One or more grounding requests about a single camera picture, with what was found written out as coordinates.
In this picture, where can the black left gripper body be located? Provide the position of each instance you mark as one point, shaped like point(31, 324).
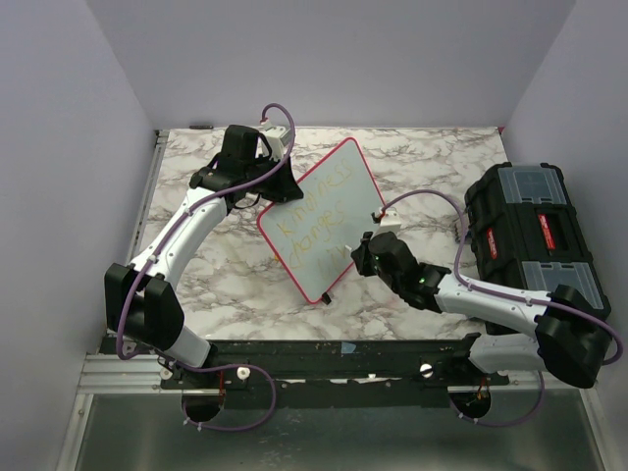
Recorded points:
point(273, 187)

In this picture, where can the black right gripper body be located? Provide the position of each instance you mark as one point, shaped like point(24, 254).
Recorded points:
point(367, 263)

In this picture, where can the pink framed whiteboard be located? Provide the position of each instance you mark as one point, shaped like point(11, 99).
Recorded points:
point(308, 235)

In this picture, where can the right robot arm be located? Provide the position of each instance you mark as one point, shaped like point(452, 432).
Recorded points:
point(554, 331)

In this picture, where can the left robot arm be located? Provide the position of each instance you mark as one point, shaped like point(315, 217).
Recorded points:
point(140, 297)

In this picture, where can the black plastic toolbox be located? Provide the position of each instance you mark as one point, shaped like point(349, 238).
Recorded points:
point(524, 233)

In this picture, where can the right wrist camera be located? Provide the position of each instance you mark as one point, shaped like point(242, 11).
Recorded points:
point(387, 221)

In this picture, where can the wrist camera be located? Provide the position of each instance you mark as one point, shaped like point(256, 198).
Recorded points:
point(275, 140)
point(387, 221)

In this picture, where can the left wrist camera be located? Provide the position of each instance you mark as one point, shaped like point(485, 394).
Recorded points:
point(275, 140)

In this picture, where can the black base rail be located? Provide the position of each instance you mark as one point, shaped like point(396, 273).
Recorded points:
point(334, 373)

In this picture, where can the aluminium frame profile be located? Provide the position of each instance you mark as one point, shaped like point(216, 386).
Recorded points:
point(105, 374)

